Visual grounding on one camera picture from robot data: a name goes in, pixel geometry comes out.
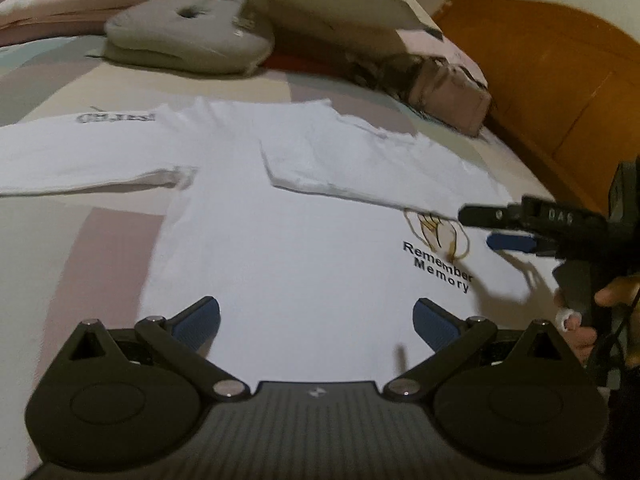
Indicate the person's right hand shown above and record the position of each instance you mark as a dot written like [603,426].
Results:
[622,291]

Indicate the red cloth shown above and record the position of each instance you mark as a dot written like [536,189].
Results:
[300,62]

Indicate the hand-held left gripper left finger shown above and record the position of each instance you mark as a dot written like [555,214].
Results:
[197,323]

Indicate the grey pillow with hole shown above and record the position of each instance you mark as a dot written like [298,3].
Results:
[165,40]

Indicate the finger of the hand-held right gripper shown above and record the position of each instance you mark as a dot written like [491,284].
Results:
[500,216]
[515,244]

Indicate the white printed t-shirt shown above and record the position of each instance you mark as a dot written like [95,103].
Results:
[300,270]

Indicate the dark patterned cloth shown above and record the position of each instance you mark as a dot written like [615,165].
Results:
[385,77]

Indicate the wooden headboard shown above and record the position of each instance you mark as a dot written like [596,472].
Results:
[550,85]

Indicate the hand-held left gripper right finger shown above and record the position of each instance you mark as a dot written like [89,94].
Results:
[432,326]

